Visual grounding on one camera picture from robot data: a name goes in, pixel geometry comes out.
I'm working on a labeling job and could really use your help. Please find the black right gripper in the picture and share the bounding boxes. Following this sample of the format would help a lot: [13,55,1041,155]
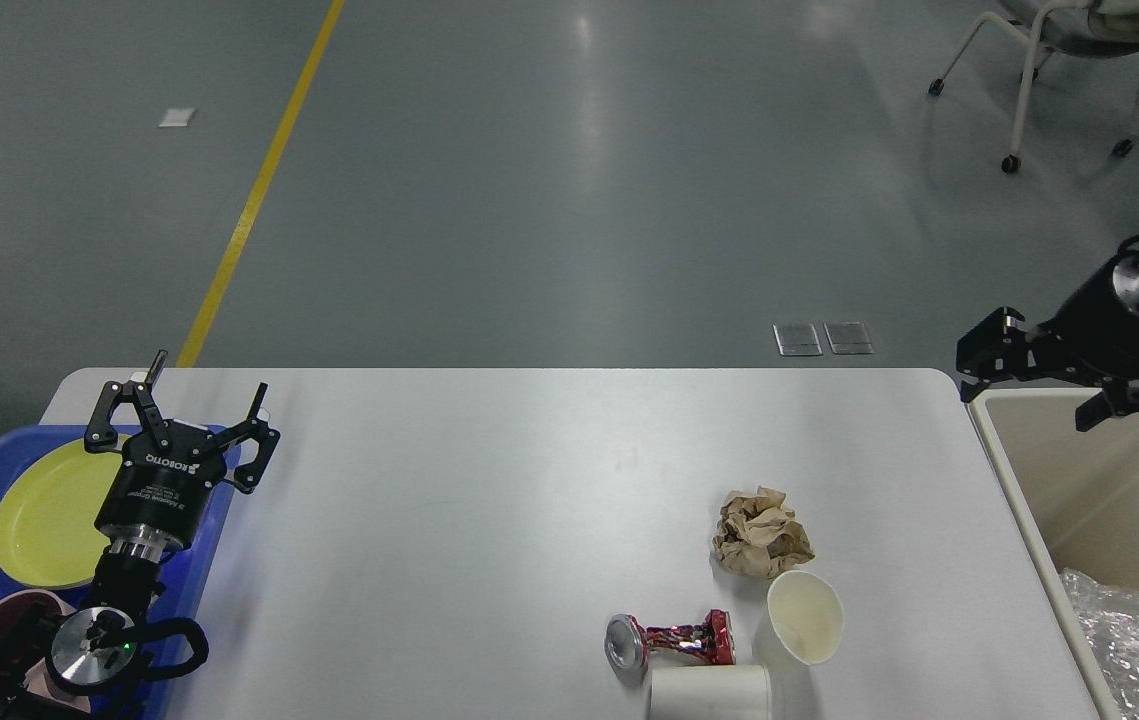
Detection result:
[956,249,1139,432]

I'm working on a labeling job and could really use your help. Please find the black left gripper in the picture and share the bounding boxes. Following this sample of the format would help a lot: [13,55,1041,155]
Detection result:
[82,349,282,553]

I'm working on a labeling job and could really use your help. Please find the yellow plastic plate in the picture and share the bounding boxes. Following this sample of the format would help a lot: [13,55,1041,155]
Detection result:
[0,441,120,591]

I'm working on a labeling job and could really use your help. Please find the pink mug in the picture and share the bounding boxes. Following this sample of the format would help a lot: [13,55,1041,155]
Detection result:
[0,589,92,714]

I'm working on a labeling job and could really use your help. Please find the aluminium foil tray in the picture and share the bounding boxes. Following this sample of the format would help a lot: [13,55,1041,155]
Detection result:
[1062,568,1139,719]

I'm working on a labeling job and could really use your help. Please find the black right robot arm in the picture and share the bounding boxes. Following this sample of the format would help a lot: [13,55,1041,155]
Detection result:
[956,234,1139,432]

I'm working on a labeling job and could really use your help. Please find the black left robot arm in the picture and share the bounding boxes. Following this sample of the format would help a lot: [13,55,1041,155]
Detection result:
[0,350,280,719]

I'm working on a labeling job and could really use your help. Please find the beige plastic bin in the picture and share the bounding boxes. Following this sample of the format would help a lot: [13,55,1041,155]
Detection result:
[968,388,1139,719]

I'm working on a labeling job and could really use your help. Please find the right metal floor plate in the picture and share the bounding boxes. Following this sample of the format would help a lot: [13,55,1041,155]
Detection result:
[822,322,875,355]

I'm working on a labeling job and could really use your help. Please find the metal floor plate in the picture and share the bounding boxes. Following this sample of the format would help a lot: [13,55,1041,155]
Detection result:
[822,322,875,355]
[773,324,823,357]

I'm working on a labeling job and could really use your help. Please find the left metal floor plate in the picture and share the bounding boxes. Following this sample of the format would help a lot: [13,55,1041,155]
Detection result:
[773,324,823,357]

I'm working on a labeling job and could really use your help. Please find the white floor marker tag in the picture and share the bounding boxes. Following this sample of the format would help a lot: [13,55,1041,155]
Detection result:
[157,108,197,129]

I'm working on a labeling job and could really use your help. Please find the white framed office chair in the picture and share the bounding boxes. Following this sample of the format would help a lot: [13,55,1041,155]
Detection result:
[927,1,1139,175]

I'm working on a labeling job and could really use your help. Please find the crumpled brown paper ball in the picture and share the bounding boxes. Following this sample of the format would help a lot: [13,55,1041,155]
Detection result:
[712,486,816,580]

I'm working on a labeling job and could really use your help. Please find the upright white paper cup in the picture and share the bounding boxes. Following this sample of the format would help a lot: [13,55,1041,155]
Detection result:
[752,570,845,666]

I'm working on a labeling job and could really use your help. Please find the lying white paper cup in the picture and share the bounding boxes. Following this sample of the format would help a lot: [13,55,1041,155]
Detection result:
[647,665,773,719]

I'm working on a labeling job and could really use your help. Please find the crushed red soda can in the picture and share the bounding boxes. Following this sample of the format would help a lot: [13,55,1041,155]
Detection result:
[604,609,737,685]

